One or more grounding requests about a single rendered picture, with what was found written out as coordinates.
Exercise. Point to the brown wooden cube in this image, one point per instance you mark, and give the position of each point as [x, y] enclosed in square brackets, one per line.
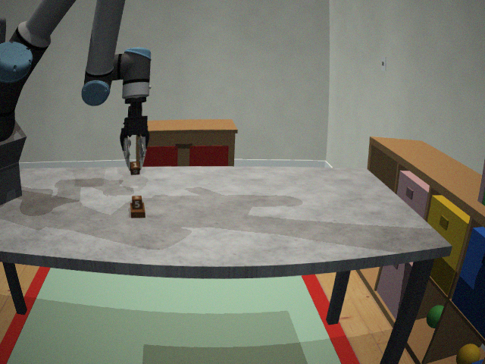
[137, 202]
[134, 168]

